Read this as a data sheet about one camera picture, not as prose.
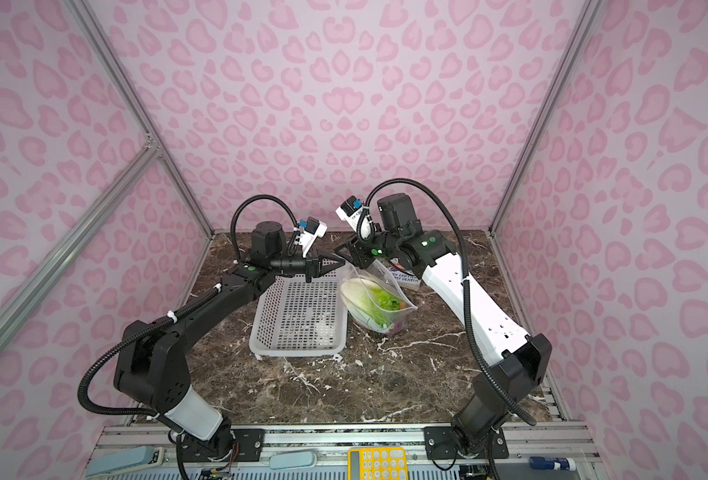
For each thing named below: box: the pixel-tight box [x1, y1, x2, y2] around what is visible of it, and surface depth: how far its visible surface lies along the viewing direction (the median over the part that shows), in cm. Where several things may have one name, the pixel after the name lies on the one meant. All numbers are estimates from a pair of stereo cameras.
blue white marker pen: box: [529, 456, 577, 472], surface depth 70 cm
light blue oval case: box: [269, 451, 317, 470], surface depth 71 cm
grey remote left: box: [86, 446, 165, 478], surface depth 72 cm
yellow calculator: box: [348, 446, 409, 480], surface depth 71 cm
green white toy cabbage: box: [340, 278, 401, 332], surface depth 81 cm
